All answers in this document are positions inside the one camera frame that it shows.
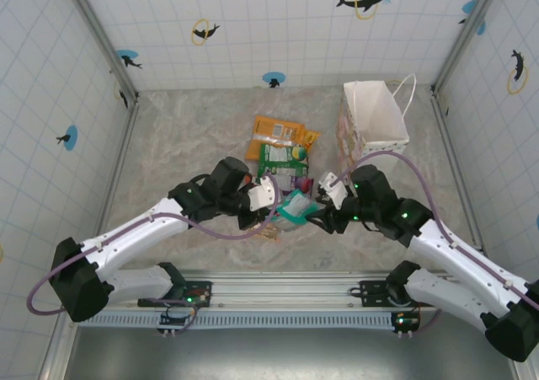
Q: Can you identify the small yellow snack bag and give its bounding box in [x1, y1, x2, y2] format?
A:
[301, 129, 322, 152]

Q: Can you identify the white paper bag with handles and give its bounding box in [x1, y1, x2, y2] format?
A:
[335, 73, 418, 174]

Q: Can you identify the teal snack bag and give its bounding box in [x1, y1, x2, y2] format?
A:
[275, 189, 323, 232]

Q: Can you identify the purple snack pack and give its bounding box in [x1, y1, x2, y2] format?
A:
[274, 173, 315, 195]

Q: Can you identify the tan snack bar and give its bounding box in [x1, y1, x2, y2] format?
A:
[246, 222, 282, 244]

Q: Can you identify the orange fruit candy bag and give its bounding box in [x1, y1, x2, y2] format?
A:
[245, 115, 306, 162]

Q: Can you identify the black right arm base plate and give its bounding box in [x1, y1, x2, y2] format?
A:
[357, 278, 439, 309]

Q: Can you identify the white slotted cable duct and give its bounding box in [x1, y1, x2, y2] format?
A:
[77, 310, 422, 329]

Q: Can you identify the aluminium table side rail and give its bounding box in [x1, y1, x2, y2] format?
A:
[38, 101, 141, 380]
[431, 88, 486, 253]

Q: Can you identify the aluminium corner post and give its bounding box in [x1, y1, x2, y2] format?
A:
[431, 0, 506, 94]
[62, 0, 140, 103]

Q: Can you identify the dolphin sticker on blue oval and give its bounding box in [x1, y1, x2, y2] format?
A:
[261, 71, 286, 89]
[116, 49, 143, 70]
[458, 0, 487, 35]
[56, 125, 79, 151]

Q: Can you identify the dolphin sticker with yellow ring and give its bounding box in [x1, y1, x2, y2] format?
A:
[112, 79, 130, 110]
[507, 49, 530, 95]

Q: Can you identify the green snack bag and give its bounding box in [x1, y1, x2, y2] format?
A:
[256, 142, 311, 179]

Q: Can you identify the small black controller board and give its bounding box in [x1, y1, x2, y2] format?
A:
[389, 310, 422, 339]
[157, 306, 199, 339]

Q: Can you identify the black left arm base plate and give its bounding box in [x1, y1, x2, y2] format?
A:
[137, 279, 214, 309]

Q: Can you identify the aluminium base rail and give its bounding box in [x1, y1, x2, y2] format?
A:
[100, 270, 448, 313]

